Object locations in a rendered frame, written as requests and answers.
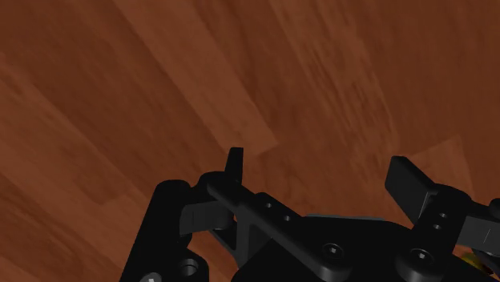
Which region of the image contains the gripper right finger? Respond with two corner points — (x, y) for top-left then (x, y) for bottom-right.
(384, 155), (500, 282)

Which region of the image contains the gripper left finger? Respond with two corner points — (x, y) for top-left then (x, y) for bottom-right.
(119, 147), (354, 282)

